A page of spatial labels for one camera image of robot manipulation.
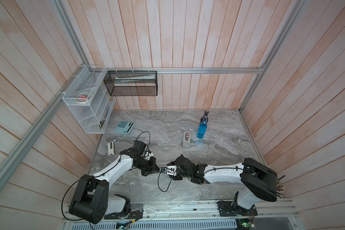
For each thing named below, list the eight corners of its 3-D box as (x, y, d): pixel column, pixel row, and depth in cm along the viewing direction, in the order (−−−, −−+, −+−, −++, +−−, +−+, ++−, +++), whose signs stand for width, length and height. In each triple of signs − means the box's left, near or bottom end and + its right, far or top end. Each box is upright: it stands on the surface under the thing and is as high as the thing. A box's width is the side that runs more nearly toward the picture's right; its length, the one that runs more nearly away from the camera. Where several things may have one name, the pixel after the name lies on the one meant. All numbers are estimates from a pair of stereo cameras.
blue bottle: (197, 138, 105) (201, 123, 91) (196, 131, 109) (200, 115, 95) (203, 138, 105) (209, 123, 91) (202, 131, 109) (207, 115, 95)
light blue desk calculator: (116, 132, 108) (114, 129, 106) (121, 122, 115) (120, 119, 112) (129, 134, 107) (128, 132, 104) (134, 124, 113) (133, 121, 111)
